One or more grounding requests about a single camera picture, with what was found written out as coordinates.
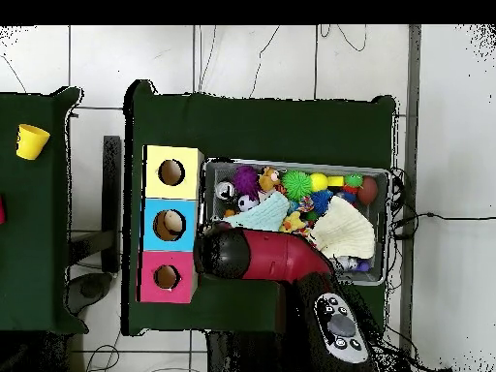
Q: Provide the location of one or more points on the yellow plastic cup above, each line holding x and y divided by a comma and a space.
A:
31, 143

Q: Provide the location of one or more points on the purple spiky ball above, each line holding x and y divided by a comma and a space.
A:
246, 181

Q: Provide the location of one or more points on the toy soccer ball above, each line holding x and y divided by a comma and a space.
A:
247, 203

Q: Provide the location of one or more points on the wooden three-hole box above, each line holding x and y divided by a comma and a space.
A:
170, 192

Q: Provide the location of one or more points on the blue koosh ball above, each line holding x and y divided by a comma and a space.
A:
321, 201

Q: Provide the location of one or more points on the cream knitted cloth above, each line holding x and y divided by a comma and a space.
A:
345, 228

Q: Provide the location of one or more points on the dark green table cloth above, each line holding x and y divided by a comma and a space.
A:
271, 128

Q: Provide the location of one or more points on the pink cup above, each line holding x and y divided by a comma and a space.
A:
2, 211

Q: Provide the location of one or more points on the silver drink can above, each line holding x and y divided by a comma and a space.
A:
224, 190

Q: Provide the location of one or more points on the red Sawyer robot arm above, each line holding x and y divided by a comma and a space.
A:
283, 255

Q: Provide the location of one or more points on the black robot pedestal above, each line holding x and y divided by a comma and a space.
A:
240, 356

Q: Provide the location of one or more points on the yellow smooth ball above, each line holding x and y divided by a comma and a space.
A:
319, 182

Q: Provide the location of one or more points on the yellow plush duck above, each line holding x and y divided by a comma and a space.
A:
291, 224

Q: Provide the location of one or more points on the green koosh ball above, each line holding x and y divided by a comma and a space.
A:
297, 185

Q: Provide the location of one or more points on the mint green knitted cloth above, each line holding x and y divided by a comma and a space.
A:
263, 217

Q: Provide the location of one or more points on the black stand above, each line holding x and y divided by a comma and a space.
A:
112, 193

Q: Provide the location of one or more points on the silver mesh bin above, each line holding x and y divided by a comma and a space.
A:
381, 248

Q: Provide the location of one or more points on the dark green side-table cloth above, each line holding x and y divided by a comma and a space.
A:
35, 232

